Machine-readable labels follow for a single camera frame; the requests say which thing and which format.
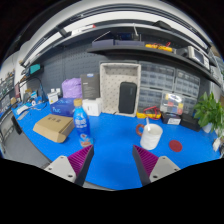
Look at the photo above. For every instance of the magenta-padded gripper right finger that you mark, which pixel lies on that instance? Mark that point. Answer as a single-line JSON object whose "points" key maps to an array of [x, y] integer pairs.
{"points": [[163, 168]]}

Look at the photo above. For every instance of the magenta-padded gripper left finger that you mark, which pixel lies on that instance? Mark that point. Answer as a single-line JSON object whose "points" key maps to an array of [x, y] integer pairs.
{"points": [[56, 167]]}

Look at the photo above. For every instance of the blue drink bottle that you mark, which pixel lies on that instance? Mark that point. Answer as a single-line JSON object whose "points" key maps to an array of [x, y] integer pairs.
{"points": [[81, 123]]}

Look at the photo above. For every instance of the flat round red coaster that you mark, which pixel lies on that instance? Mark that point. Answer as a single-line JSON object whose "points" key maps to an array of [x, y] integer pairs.
{"points": [[175, 145]]}

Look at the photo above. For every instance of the brown cardboard box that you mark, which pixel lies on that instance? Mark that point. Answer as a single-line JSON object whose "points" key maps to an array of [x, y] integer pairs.
{"points": [[53, 127]]}

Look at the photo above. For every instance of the white spoon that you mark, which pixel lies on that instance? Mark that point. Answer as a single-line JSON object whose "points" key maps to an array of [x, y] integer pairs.
{"points": [[148, 124]]}

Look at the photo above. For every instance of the black box with white label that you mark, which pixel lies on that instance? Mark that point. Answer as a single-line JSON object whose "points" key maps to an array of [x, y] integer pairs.
{"points": [[171, 119]]}

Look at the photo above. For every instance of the flat black case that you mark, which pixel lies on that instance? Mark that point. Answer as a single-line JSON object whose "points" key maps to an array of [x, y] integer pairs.
{"points": [[190, 122]]}

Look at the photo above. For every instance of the yellow multimeter with red leads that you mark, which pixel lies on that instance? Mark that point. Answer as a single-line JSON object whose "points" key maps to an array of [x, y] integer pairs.
{"points": [[148, 115]]}

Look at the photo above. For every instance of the white power adapter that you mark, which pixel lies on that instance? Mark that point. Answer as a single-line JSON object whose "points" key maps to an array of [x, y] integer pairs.
{"points": [[217, 144]]}

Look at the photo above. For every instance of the blue product box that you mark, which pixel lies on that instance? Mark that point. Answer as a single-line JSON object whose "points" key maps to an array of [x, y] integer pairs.
{"points": [[61, 107]]}

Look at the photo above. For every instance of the grey small-parts drawer cabinet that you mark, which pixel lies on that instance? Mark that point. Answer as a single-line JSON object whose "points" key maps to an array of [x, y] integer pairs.
{"points": [[187, 83], [190, 105], [156, 76], [148, 98]]}

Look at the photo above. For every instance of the small white labelled box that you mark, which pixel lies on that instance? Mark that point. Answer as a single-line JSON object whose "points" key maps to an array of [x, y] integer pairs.
{"points": [[53, 98]]}

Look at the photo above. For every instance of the white product box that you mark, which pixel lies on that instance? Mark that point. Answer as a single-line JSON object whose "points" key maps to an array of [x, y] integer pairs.
{"points": [[92, 107]]}

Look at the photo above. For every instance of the green potted plant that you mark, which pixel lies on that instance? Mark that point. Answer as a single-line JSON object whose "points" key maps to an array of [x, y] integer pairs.
{"points": [[208, 111]]}

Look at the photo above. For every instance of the purple plastic bag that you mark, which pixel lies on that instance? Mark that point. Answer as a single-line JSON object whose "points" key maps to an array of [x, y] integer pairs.
{"points": [[71, 88]]}

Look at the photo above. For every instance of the flat black product box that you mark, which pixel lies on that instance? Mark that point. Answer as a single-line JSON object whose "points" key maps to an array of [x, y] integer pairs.
{"points": [[90, 86]]}

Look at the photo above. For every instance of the white perforated tray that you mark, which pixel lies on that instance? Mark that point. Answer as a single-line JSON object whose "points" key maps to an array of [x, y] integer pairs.
{"points": [[110, 86]]}

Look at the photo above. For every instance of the white metal shelf rack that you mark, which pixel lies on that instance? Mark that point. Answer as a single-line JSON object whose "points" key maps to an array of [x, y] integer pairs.
{"points": [[218, 68]]}

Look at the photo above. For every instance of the dark wall shelf unit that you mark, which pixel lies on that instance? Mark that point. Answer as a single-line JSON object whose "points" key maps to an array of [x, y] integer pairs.
{"points": [[133, 50]]}

